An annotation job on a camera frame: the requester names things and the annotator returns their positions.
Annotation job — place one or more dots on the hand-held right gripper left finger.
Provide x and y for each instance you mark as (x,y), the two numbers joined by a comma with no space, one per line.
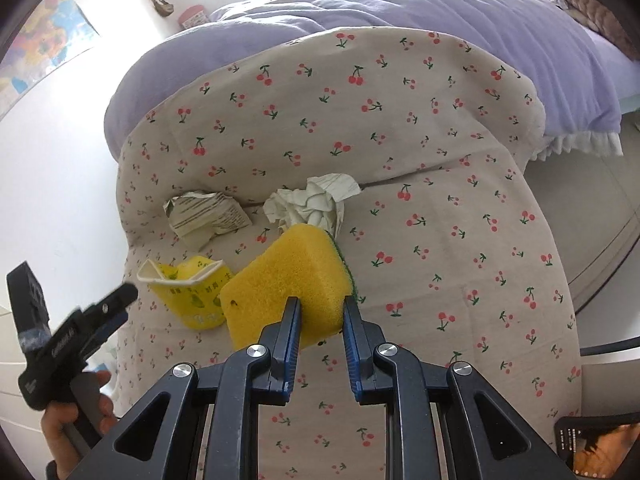
(292,345)

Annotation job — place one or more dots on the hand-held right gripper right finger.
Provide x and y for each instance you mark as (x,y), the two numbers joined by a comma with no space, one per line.
(352,350)

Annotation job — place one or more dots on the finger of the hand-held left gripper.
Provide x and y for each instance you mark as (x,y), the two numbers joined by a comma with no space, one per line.
(117,296)
(107,330)

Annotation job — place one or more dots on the yellow crushed carton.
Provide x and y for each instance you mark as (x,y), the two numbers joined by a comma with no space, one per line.
(190,295)

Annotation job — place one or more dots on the yellow sponge with green backing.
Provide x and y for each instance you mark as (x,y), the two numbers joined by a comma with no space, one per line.
(285,270)

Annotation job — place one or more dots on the person's left hand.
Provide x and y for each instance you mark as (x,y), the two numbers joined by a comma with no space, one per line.
(57,432)

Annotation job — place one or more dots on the crumpled white printed carton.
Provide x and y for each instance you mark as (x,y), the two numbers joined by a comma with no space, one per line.
(205,215)

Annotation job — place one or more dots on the crumpled white tissue paper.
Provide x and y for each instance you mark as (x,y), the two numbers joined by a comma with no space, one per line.
(310,205)

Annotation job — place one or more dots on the cherry print tablecloth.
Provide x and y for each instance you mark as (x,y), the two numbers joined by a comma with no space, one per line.
(425,185)

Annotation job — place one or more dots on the purple duvet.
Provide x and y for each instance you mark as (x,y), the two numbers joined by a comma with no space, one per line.
(150,85)

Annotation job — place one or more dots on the black smartphone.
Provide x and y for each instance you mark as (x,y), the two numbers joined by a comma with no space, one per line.
(600,450)

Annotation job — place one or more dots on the pink round container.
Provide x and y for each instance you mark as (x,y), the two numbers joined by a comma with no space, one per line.
(192,16)

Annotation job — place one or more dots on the brown hanging bag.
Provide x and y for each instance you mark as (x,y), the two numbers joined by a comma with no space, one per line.
(162,6)

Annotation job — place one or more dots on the purple ruffled bedspread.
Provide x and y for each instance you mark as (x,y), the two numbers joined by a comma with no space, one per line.
(475,15)

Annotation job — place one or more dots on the colourful wall poster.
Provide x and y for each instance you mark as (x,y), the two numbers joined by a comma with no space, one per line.
(40,45)

